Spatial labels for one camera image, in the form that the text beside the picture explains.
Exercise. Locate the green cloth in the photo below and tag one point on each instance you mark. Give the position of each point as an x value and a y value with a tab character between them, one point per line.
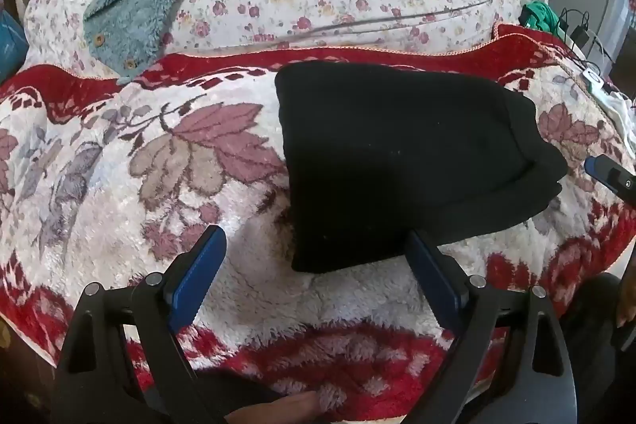
539	19

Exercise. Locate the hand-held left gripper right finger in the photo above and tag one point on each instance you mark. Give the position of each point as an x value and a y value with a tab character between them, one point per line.
435	277

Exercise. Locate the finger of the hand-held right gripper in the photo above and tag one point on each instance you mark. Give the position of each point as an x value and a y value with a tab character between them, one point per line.
608	173

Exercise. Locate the small white device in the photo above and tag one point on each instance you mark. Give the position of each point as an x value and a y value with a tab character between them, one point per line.
594	80

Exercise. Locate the black pants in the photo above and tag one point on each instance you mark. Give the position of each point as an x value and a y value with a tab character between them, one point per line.
397	156

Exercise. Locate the white cloth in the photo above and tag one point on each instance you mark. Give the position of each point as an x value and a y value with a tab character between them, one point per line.
618	113

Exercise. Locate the red white floral plush blanket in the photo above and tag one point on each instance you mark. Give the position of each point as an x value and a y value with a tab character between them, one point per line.
149	215

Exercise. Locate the person's left hand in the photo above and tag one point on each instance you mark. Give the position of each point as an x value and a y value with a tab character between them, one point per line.
278	409

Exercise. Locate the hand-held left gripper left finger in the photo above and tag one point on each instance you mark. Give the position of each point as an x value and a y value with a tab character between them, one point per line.
196	275

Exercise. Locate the blue object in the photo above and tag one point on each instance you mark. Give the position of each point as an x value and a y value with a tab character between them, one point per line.
10	41

